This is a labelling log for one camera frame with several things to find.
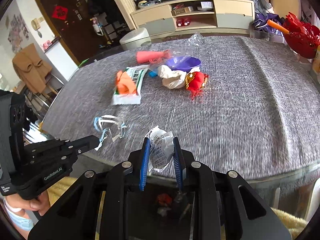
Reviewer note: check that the dark brown door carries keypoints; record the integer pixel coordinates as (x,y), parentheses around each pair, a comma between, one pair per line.
(76,34)

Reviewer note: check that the yellow fluffy cushion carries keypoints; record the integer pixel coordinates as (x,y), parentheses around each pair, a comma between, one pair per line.
(293,224)

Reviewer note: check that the red gold ornament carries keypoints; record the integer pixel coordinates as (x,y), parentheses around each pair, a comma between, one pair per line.
(195,83)

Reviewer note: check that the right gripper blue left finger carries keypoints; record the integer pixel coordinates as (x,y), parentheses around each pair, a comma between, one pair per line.
(96,201)

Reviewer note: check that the red diamond fu sign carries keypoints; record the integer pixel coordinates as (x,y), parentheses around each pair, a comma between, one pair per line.
(60,12)

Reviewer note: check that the purple bag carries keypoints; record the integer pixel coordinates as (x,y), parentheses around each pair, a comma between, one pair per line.
(260,23)

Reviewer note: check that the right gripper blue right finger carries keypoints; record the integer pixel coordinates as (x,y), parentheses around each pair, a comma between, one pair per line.
(224,203)

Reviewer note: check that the white tissue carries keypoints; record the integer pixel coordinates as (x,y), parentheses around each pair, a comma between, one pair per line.
(172,79)

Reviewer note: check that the beige TV cabinet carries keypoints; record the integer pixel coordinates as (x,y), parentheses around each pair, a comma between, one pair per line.
(179,17)

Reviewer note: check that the pink plastic cone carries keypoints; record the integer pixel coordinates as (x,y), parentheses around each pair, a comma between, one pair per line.
(153,57)

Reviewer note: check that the orange tube handle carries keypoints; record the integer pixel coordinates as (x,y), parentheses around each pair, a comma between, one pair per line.
(278,27)

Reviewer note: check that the orange wrapper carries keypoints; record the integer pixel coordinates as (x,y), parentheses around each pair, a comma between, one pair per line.
(124,84)

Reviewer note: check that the brown coat on rack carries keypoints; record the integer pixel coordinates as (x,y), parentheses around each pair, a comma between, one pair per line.
(31,69)

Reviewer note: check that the blue white face mask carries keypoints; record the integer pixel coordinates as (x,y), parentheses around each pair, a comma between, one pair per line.
(111,127)

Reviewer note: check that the purple plastic bowl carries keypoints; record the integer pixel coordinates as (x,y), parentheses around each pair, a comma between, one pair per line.
(183,63)

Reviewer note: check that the green white snack packet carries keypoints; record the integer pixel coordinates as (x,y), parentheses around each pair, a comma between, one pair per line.
(137,74)

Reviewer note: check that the grey woven table mat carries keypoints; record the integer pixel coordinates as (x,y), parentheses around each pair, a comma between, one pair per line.
(258,114)

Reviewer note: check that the person's left hand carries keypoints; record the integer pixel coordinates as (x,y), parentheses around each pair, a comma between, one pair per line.
(19,206)

